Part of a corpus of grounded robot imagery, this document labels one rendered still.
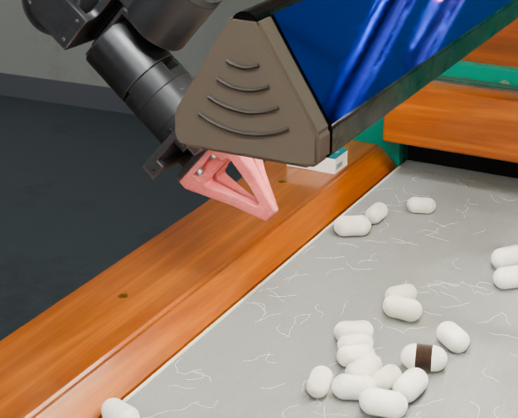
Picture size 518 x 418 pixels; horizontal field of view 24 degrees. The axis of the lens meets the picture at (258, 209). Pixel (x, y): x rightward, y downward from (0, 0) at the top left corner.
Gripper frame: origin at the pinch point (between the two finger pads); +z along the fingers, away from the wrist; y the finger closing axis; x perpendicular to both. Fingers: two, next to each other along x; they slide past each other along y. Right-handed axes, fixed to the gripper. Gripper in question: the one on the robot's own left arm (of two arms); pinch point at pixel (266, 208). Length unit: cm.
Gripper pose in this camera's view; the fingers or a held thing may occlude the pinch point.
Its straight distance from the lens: 100.4
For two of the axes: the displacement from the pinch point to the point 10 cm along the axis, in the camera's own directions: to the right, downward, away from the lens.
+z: 6.7, 7.4, -0.9
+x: -5.8, 5.9, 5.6
